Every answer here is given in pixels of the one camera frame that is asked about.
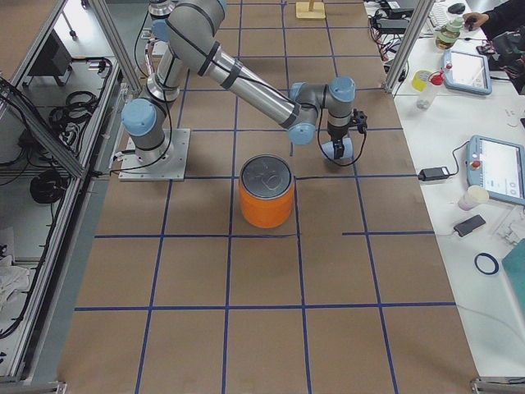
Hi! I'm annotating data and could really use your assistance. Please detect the yellow tape roll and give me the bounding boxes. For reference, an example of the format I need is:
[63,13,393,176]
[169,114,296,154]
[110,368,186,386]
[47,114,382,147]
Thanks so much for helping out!
[411,70,431,92]

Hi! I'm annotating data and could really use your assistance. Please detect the black smartphone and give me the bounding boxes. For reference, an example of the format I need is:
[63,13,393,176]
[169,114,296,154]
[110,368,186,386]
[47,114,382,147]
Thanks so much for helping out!
[453,214,486,237]

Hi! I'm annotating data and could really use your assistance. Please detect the white cloth rag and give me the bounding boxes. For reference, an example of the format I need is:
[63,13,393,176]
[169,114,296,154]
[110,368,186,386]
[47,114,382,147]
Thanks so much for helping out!
[0,229,30,317]

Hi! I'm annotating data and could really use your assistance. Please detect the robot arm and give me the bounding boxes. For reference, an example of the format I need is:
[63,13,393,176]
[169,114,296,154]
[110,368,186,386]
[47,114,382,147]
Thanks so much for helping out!
[121,1,366,167]

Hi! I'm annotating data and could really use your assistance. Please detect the green glass jar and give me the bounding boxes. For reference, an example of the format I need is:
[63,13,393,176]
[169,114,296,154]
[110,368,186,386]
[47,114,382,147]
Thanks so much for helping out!
[435,17,463,50]

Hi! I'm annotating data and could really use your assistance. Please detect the far teach pendant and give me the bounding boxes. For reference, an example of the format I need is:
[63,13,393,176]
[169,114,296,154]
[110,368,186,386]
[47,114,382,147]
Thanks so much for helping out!
[442,49,492,95]

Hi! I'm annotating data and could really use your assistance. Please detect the teach pendant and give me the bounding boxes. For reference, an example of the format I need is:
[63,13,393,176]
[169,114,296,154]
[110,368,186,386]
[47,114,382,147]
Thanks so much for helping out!
[442,49,492,95]
[465,135,524,206]

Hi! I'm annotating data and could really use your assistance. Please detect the orange can with grey lid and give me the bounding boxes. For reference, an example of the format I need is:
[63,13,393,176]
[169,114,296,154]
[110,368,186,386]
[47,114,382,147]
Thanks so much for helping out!
[239,155,294,229]

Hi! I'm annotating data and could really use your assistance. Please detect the light blue plastic cup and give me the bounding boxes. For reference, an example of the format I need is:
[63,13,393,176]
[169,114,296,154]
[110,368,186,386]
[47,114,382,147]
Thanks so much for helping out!
[321,137,354,160]

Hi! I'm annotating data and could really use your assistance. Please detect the clear bottle red cap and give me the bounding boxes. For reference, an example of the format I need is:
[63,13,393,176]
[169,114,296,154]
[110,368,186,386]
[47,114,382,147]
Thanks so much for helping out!
[416,71,445,110]

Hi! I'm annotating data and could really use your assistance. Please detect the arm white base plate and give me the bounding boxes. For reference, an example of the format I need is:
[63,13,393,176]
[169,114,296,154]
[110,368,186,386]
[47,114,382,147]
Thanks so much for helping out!
[118,127,190,181]

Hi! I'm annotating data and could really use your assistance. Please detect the blue tape ring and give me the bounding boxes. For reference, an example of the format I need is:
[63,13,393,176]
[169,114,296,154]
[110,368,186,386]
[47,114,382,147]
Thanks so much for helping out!
[474,252,500,277]

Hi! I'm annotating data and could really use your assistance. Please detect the black power adapter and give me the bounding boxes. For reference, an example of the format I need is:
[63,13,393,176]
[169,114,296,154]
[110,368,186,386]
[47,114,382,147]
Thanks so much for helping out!
[418,167,450,181]

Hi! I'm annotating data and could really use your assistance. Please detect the black power brick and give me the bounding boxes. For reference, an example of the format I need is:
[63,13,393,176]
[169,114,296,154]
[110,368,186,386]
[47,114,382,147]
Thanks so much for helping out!
[374,19,409,34]

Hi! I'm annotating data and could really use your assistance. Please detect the white paper cup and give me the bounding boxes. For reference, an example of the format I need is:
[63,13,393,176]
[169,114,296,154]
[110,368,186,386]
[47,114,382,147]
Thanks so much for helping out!
[458,186,490,211]

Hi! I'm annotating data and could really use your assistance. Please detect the near teach pendant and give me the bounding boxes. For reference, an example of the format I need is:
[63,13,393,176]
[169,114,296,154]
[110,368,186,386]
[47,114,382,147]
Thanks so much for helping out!
[465,135,524,206]

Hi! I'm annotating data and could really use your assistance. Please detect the aluminium frame post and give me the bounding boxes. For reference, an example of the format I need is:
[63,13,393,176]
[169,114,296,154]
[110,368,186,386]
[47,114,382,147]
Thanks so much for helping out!
[383,0,434,93]

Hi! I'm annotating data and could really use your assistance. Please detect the wooden mug tree stand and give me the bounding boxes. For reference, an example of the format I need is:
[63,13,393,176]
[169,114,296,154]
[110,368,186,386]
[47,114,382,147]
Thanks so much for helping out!
[295,0,326,21]

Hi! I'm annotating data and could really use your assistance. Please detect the person hand on mouse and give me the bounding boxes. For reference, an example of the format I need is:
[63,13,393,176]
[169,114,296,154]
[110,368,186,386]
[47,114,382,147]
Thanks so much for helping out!
[463,12,489,31]

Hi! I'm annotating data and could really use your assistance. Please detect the coiled black cables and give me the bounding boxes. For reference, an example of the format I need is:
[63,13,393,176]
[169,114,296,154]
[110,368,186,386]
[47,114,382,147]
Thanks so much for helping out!
[48,90,99,144]

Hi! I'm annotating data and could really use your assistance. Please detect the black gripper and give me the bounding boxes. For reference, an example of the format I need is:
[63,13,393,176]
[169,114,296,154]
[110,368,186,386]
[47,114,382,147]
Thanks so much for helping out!
[327,125,349,160]

